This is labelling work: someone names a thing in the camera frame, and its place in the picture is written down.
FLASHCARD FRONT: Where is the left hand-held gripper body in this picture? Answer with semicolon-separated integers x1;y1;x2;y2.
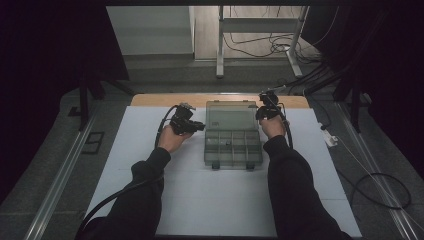
169;102;198;136

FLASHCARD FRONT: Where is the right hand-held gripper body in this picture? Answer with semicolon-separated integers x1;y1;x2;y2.
258;85;288;120

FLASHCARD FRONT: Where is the grey plastic compartment box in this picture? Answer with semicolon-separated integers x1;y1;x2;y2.
203;99;264;171

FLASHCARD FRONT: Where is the person's right hand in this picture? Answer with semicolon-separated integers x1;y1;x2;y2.
259;114;288;140

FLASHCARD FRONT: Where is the person's left hand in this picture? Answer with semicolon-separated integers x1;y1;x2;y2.
157;124;195;154

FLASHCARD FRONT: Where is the white table mat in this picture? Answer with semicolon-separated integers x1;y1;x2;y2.
85;105;363;238

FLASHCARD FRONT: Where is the black metal stand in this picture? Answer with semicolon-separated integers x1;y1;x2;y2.
77;74;135;132
332;64;372;134

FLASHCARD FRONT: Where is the white cabinet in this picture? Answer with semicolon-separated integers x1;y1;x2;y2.
106;5;196;56

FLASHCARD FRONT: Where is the left hand-held gripper black cable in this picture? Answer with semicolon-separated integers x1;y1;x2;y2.
79;104;181;234

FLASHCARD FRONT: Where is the hand-held gripper black cable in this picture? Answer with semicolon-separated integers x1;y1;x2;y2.
79;104;181;234
273;99;294;150

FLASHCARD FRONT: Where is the right hand-held gripper black cable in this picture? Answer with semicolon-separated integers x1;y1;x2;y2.
273;99;294;150

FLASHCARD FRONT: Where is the bundle of black cables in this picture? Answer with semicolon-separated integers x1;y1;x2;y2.
266;62;352;97

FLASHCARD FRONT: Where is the tangle of floor cables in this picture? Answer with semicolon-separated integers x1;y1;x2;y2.
222;5;341;65

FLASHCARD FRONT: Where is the white metal desk frame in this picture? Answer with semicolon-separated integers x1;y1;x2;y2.
215;5;309;80

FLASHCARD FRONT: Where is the thin white cable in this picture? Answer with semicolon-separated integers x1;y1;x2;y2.
335;135;424;233

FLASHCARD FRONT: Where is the aluminium floor rail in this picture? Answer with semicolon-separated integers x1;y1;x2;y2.
334;101;424;240
23;109;101;240

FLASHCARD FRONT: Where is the looped black cable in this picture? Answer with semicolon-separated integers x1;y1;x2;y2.
348;172;412;211

